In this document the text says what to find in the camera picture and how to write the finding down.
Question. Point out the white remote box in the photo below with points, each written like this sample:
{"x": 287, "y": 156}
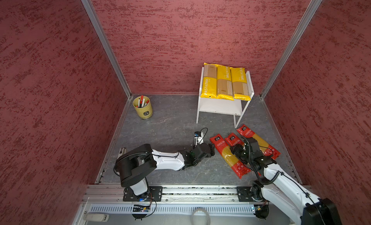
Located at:
{"x": 96, "y": 217}

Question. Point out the red pasta bag middle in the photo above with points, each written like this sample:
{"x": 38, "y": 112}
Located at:
{"x": 233, "y": 140}

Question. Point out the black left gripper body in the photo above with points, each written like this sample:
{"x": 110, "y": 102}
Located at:
{"x": 210, "y": 154}

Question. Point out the red pasta bag left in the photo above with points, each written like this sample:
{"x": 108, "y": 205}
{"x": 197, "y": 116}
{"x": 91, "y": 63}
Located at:
{"x": 225, "y": 151}

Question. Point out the white two-tier shelf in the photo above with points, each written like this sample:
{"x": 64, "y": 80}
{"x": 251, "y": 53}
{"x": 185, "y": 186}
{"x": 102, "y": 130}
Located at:
{"x": 222, "y": 106}

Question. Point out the white power strip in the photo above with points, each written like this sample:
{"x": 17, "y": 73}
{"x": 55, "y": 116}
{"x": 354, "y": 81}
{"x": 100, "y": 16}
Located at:
{"x": 122, "y": 151}

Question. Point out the red pasta bag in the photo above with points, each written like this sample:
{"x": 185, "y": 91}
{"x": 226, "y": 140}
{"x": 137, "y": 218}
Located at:
{"x": 265, "y": 147}
{"x": 233, "y": 140}
{"x": 225, "y": 151}

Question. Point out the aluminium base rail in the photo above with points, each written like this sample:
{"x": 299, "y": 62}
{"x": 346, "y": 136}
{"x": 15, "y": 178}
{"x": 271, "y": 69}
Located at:
{"x": 171, "y": 199}

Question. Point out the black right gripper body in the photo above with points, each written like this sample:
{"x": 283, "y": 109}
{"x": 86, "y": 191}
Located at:
{"x": 241, "y": 153}

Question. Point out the red pasta bag right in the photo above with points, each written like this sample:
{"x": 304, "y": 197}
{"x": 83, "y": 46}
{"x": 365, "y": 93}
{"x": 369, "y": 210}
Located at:
{"x": 265, "y": 147}

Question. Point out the yellow pasta bag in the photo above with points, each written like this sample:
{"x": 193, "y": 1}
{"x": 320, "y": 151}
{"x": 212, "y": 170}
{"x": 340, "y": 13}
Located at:
{"x": 209, "y": 89}
{"x": 239, "y": 84}
{"x": 224, "y": 83}

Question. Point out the yellow chopstick holder cup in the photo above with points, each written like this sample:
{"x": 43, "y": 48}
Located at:
{"x": 146, "y": 111}

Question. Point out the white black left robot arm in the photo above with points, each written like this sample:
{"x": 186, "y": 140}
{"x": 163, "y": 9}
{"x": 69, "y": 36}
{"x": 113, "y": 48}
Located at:
{"x": 134, "y": 166}

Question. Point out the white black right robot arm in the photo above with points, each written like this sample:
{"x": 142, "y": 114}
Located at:
{"x": 274, "y": 185}

